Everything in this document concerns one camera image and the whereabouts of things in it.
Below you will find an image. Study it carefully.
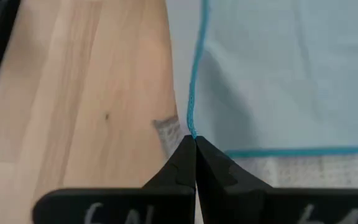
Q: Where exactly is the grey waffle microfiber towel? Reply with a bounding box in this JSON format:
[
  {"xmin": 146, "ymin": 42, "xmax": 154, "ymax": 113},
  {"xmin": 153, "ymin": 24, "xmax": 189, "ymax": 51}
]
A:
[{"xmin": 152, "ymin": 0, "xmax": 358, "ymax": 189}]

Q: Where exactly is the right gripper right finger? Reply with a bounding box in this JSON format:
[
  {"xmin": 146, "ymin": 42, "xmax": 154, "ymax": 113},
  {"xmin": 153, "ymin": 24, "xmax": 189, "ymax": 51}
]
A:
[{"xmin": 195, "ymin": 136, "xmax": 358, "ymax": 224}]

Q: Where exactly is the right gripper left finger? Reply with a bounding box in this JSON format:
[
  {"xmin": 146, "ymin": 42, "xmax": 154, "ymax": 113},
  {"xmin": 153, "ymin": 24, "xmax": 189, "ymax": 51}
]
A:
[{"xmin": 32, "ymin": 134, "xmax": 197, "ymax": 224}]

